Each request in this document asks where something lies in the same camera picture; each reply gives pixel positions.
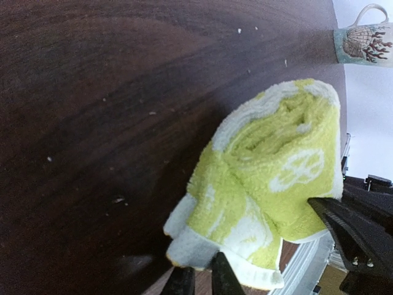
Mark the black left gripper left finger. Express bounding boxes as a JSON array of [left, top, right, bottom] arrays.
[[164, 267, 195, 295]]

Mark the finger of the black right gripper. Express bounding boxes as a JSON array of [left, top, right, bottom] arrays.
[[342, 175, 392, 236], [308, 196, 392, 277]]

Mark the green crocodile pattern towel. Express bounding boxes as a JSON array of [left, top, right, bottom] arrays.
[[163, 79, 343, 290]]

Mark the aluminium front rail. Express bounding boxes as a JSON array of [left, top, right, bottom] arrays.
[[268, 233, 335, 295]]

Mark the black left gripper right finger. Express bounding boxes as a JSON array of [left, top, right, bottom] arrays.
[[211, 252, 245, 295]]

